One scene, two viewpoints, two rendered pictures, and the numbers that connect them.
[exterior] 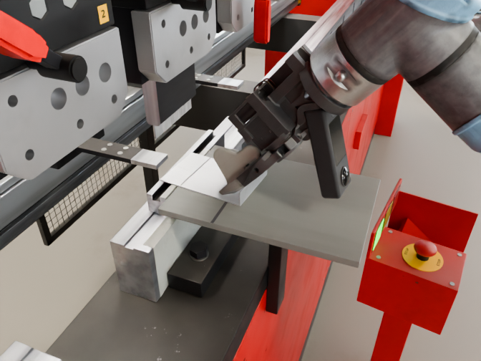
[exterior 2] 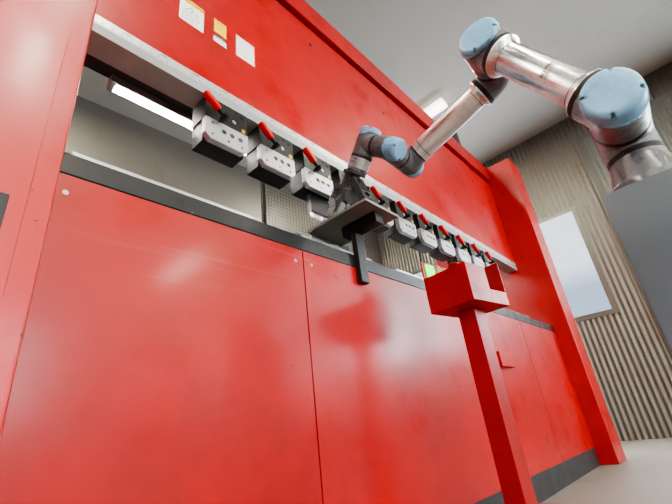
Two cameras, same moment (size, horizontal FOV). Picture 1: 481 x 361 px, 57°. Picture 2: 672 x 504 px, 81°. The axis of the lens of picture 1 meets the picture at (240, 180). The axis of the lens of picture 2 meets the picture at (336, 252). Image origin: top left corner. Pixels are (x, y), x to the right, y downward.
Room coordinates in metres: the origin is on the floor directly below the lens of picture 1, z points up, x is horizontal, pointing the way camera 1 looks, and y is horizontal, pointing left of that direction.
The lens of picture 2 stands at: (-0.66, -0.36, 0.35)
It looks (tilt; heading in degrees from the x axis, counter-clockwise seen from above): 25 degrees up; 18
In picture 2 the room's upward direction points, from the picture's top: 7 degrees counter-clockwise
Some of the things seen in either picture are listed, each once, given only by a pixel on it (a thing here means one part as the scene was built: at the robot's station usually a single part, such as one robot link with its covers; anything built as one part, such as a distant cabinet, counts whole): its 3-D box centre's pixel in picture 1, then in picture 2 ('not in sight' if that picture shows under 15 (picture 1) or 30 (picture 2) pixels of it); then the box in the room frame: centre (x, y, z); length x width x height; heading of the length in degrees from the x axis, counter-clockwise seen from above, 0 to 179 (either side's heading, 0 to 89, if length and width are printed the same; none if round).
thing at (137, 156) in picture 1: (90, 140); not in sight; (0.62, 0.24, 1.01); 0.26 x 0.12 x 0.05; 68
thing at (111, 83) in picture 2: not in sight; (365, 209); (1.21, 0.06, 1.47); 2.65 x 0.05 x 0.03; 158
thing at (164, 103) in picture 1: (171, 89); (318, 209); (0.55, 0.09, 1.13); 0.10 x 0.02 x 0.10; 158
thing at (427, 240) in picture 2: not in sight; (421, 233); (1.27, -0.20, 1.26); 0.15 x 0.09 x 0.17; 158
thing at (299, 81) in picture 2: not in sight; (391, 151); (1.15, -0.15, 1.74); 3.00 x 0.08 x 0.80; 158
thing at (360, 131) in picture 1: (360, 131); (504, 359); (1.44, -0.44, 0.59); 0.15 x 0.02 x 0.07; 158
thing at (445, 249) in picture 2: not in sight; (439, 243); (1.45, -0.27, 1.26); 0.15 x 0.09 x 0.17; 158
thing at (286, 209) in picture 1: (274, 195); (352, 224); (0.49, -0.05, 1.00); 0.26 x 0.18 x 0.01; 68
